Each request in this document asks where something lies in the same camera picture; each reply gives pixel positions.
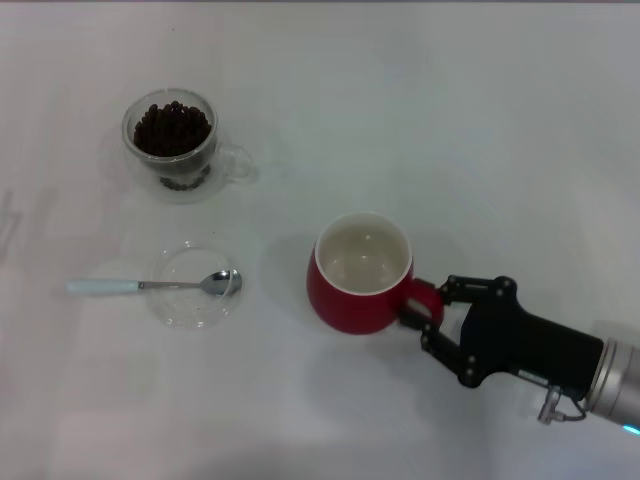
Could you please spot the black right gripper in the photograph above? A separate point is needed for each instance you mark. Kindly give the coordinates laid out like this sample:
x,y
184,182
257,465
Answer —
x,y
525,340

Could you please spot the red ceramic mug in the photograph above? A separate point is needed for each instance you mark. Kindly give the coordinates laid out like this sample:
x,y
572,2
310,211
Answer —
x,y
345,310

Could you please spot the clear glass saucer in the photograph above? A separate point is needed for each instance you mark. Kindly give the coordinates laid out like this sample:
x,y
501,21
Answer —
x,y
190,310

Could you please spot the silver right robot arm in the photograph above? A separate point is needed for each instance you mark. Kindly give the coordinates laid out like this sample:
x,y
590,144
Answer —
x,y
620,370

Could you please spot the pile of coffee beans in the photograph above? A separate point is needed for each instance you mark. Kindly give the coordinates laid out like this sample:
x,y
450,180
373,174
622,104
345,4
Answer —
x,y
170,132

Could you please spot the clear double-wall glass cup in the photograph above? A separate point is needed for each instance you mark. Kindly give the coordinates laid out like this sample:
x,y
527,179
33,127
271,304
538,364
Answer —
x,y
142,172

